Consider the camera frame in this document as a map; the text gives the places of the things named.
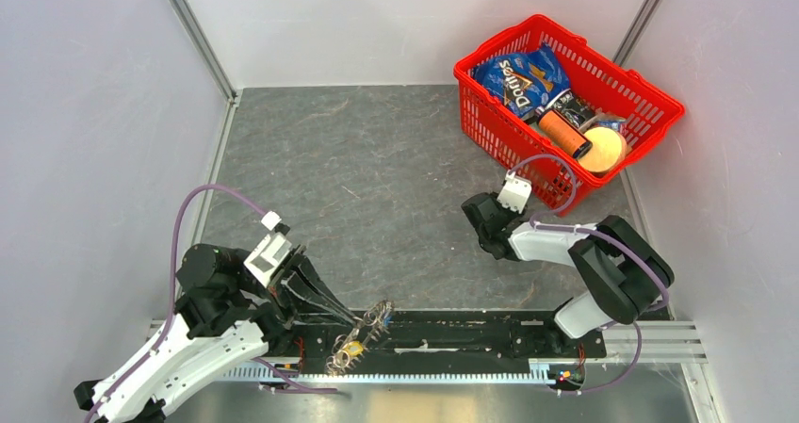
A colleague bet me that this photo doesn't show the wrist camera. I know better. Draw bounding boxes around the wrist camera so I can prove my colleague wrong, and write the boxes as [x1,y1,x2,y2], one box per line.
[244,211,292,287]
[497,171,532,214]

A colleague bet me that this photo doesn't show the round yellow sponge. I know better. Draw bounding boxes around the round yellow sponge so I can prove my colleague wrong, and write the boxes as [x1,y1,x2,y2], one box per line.
[578,127,631,174]

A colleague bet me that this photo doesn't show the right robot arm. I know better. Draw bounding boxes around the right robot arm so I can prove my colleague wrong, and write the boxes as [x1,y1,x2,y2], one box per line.
[461,193,675,356]

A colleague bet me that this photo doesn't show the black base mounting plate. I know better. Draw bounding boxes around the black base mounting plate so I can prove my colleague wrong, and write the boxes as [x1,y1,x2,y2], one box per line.
[254,310,607,376]

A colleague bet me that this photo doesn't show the blue Doritos chip bag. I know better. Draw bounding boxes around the blue Doritos chip bag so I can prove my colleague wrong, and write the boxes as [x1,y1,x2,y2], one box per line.
[472,44,571,121]

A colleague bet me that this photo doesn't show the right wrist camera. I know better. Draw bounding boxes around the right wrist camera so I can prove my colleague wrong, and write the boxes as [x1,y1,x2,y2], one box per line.
[497,171,532,214]

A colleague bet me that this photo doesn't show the orange cylindrical can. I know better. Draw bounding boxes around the orange cylindrical can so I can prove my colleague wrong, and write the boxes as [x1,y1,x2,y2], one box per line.
[538,110,593,159]

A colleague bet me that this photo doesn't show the red plastic basket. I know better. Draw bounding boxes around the red plastic basket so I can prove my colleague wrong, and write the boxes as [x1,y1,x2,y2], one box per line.
[453,14,685,215]

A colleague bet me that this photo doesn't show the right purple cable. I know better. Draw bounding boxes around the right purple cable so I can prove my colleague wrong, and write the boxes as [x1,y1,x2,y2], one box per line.
[506,153,672,397]

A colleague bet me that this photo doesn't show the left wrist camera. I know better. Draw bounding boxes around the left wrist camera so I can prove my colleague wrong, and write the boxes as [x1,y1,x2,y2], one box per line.
[244,211,292,287]

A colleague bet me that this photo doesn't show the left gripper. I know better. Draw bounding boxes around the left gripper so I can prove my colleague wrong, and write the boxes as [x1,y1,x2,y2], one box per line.
[237,242,361,326]

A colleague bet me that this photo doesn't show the slotted cable duct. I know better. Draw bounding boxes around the slotted cable duct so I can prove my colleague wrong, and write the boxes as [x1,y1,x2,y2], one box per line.
[218,362,556,386]

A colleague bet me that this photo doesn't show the black snack packet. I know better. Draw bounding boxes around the black snack packet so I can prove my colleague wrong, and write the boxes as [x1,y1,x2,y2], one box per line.
[546,89,596,130]

